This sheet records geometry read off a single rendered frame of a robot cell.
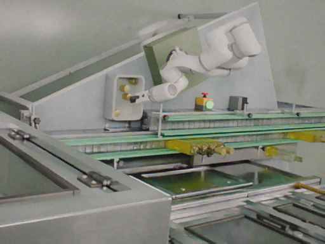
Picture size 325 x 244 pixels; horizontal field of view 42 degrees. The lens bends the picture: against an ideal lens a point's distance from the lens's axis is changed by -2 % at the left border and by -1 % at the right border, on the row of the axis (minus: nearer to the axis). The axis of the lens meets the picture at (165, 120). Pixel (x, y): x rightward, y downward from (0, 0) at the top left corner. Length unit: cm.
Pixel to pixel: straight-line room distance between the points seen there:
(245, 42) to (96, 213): 131
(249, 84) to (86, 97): 115
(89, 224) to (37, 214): 7
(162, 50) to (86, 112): 49
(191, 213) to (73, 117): 76
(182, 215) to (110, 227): 108
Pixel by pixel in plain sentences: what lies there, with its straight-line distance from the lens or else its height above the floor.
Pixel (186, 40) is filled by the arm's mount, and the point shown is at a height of 84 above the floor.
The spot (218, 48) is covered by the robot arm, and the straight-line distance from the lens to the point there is 177.
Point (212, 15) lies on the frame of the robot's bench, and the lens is 304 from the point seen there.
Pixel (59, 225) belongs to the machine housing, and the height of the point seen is 213.
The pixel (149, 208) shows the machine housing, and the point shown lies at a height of 213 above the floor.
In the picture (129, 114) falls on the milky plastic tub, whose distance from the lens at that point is 221.
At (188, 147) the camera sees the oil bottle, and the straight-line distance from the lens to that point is 211.
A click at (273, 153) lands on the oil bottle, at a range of 279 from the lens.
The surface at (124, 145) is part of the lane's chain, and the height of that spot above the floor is 88.
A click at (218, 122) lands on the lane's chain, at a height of 88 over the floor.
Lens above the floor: 262
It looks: 52 degrees down
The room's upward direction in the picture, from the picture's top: 105 degrees clockwise
